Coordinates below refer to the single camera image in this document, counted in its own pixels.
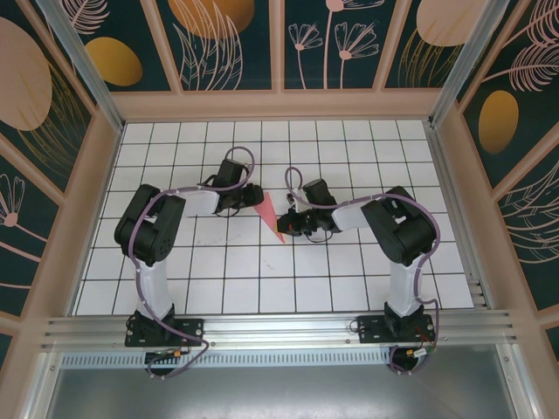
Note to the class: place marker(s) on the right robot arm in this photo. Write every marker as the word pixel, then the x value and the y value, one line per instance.
pixel 404 288

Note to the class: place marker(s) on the pink square paper sheet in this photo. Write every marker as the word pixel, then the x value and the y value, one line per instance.
pixel 270 209

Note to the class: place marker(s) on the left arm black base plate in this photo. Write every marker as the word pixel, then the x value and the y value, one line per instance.
pixel 192 331

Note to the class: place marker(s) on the long aluminium base rail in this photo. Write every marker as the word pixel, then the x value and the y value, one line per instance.
pixel 279 327

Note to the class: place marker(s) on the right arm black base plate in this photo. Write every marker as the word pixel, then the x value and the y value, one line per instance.
pixel 371 331

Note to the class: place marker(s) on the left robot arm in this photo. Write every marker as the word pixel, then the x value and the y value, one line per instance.
pixel 153 288

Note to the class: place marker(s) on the aluminium corner post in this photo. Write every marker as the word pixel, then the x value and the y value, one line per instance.
pixel 466 61
pixel 87 65

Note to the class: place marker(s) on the grey metal sheet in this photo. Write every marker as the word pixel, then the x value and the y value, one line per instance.
pixel 279 393

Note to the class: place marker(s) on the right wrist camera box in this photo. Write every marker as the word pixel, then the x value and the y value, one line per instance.
pixel 296 198

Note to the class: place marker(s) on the aluminium table edge rail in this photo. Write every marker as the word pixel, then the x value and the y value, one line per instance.
pixel 444 174

